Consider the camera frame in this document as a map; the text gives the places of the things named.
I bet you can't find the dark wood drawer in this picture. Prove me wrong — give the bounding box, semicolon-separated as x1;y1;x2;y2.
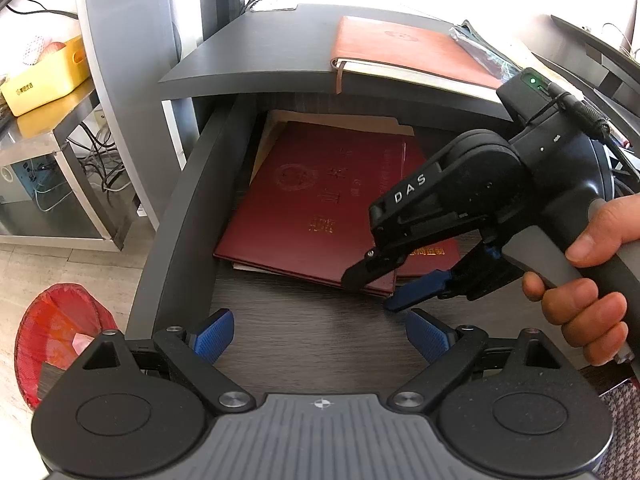
124;94;586;401

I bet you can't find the dark red certificate book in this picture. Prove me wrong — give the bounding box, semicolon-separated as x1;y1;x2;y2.
215;122;408;286

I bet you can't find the person right hand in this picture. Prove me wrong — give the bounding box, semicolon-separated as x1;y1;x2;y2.
520;194;640;368

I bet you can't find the red round stool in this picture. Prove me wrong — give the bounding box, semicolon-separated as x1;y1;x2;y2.
14;283;117;410

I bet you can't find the brown leather notebook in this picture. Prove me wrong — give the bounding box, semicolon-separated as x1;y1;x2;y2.
331;16;501;101

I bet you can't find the tan paper folder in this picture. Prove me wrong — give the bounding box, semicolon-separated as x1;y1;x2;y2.
250;110;414;179

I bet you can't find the grey side table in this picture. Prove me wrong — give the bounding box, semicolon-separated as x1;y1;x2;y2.
1;79;136;252

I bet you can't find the grey checkered cloth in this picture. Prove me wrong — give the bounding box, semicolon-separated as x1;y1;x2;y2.
598;379;640;480

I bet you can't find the yellow box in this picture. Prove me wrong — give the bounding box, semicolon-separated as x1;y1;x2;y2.
1;36;90;117

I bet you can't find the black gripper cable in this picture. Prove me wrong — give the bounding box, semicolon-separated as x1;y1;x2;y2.
546;81;640;176

